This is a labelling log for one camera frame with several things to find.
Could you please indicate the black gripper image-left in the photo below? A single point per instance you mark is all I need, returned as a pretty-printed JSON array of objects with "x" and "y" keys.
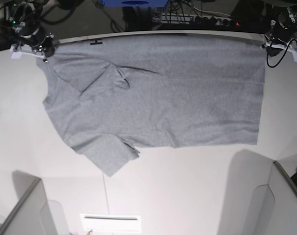
[{"x": 37, "y": 38}]

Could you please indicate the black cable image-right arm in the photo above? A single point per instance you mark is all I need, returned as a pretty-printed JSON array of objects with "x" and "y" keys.
[{"x": 291, "y": 48}]

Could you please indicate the blue box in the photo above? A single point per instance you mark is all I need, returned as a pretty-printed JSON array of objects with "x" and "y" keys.
[{"x": 134, "y": 3}]

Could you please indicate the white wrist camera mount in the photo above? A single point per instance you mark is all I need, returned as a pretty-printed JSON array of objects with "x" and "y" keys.
[
  {"x": 276, "y": 50},
  {"x": 19, "y": 51}
]

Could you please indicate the white slotted tray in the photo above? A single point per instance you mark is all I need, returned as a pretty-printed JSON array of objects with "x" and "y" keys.
[{"x": 111, "y": 223}]

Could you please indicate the white power strip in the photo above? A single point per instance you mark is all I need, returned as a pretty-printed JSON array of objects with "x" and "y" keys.
[{"x": 177, "y": 18}]

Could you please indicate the grey partition panel left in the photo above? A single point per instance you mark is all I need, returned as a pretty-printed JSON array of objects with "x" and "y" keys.
[{"x": 31, "y": 215}]

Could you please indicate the grey partition panel right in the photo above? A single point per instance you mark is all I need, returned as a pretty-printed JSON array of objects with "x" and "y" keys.
[{"x": 273, "y": 206}]

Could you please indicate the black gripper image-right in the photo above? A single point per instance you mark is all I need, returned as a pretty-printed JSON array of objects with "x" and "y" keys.
[{"x": 279, "y": 34}]

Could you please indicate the grey partition panel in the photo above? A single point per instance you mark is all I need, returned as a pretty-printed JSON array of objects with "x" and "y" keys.
[
  {"x": 273, "y": 206},
  {"x": 31, "y": 215}
]

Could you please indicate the grey T-shirt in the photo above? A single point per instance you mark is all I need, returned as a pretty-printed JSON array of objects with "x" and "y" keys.
[{"x": 106, "y": 100}]

